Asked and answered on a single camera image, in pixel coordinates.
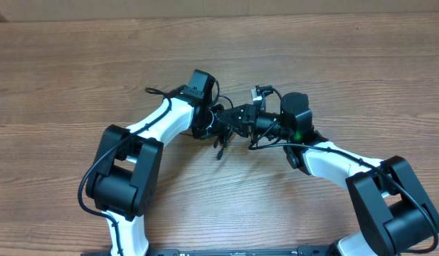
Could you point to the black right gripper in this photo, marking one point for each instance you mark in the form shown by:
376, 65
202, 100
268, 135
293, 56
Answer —
246, 113

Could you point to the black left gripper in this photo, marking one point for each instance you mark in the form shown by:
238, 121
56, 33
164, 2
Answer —
201, 134

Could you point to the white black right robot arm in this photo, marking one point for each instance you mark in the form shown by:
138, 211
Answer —
394, 212

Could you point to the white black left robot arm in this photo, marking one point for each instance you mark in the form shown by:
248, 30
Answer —
121, 182

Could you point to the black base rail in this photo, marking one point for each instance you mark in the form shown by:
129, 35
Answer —
305, 250

